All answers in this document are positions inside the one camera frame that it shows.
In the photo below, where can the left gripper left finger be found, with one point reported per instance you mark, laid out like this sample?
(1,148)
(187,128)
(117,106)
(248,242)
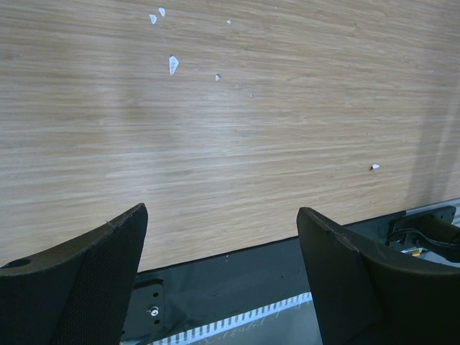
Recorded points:
(77,292)

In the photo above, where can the white scrap left centre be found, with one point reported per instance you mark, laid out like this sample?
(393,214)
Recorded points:
(173,64)

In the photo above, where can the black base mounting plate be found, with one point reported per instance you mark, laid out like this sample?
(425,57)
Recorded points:
(178,298)

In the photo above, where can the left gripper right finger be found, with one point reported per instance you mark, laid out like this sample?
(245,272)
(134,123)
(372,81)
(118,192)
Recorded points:
(367,293)

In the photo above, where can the small white scrap left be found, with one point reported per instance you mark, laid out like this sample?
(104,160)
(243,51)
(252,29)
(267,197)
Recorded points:
(153,18)

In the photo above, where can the white slotted cable duct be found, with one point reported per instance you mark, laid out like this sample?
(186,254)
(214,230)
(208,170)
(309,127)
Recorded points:
(243,321)

